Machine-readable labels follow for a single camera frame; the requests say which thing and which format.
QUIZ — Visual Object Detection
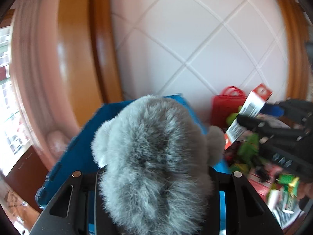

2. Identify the red white ointment box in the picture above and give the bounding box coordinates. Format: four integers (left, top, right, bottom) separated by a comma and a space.
224, 84, 272, 150

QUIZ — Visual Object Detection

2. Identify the grey fluffy plush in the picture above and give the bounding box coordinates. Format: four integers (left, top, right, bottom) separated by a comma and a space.
91, 95, 225, 234

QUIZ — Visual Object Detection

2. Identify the green yellow medicine box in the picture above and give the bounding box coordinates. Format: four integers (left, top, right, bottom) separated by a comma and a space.
278, 174, 299, 214

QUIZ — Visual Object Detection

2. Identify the green frog plush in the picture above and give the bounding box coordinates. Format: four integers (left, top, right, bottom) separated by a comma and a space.
226, 106, 261, 167

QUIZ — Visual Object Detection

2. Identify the red plastic case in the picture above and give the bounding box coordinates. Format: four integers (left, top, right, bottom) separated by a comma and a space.
211, 86, 247, 128

